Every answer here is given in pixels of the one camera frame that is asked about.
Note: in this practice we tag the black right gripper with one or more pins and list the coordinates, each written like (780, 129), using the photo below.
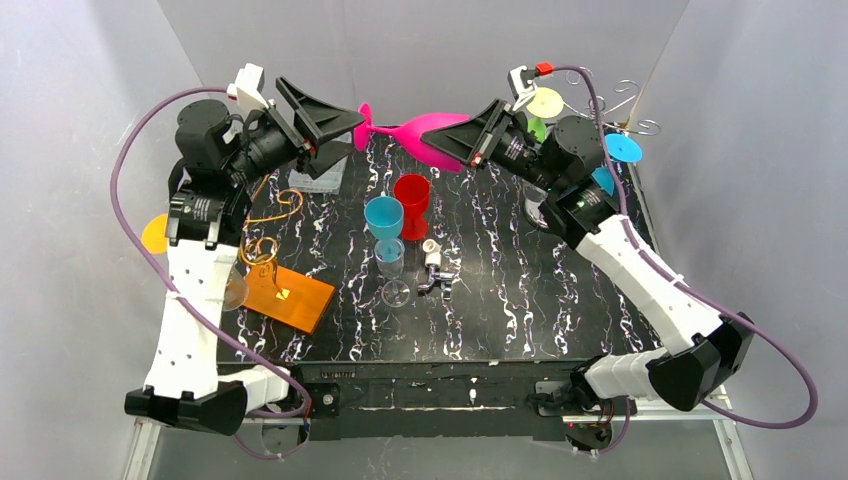
(490, 134)

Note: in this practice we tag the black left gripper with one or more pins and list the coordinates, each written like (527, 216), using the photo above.
(291, 124)

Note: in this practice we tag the pink wine glass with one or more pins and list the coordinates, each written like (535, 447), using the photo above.
(409, 136)

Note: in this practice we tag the red wine glass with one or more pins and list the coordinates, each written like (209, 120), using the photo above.
(413, 192)

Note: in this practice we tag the light blue wine glass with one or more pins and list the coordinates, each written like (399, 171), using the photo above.
(384, 216)

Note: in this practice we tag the clear wine glass gold rack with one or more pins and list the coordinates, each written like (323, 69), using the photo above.
(394, 272)

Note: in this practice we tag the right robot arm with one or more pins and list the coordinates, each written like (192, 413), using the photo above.
(701, 348)

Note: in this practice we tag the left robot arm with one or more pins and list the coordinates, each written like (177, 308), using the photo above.
(221, 156)

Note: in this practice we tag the green wine glass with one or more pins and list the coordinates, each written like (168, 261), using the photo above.
(546, 104)

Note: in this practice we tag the blue wine glass silver rack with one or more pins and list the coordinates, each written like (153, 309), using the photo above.
(622, 149)

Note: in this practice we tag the orange wooden rack base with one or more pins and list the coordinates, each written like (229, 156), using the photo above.
(288, 297)

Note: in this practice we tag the orange yellow wine glass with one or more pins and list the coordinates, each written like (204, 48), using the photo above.
(154, 238)

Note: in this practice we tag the clear plastic screw box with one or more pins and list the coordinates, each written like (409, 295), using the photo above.
(328, 183)

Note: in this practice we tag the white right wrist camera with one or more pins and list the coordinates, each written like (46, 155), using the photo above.
(522, 82)

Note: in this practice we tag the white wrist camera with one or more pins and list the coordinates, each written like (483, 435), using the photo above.
(246, 89)
(522, 82)

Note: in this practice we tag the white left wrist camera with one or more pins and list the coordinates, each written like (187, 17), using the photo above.
(246, 89)

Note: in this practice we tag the silver wire glass rack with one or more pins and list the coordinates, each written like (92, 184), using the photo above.
(619, 116)

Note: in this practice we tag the aluminium front rail frame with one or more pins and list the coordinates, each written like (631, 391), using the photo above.
(338, 400)

